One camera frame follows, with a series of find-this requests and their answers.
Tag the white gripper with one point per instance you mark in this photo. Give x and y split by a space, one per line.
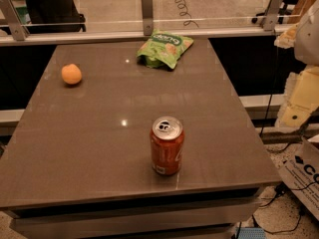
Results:
308 40

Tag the red coke can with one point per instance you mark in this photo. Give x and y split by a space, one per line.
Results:
167 138

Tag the cardboard box with print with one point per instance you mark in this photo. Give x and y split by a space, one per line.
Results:
300 173

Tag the green chip bag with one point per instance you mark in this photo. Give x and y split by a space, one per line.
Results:
163 49

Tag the orange fruit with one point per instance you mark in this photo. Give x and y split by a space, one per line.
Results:
71 74

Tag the black office chair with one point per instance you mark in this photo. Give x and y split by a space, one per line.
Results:
54 16

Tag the glass railing panel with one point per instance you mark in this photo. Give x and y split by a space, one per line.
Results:
173 15

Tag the grey table drawer cabinet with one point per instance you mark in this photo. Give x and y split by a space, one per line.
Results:
202 219

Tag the right metal railing bracket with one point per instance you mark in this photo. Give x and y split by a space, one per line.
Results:
270 17

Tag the metal railing bracket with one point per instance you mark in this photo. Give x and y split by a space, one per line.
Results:
18 31
270 17
148 16

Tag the middle metal railing bracket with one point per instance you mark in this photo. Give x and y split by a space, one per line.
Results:
148 16

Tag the left metal railing bracket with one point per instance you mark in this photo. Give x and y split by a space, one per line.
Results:
18 31

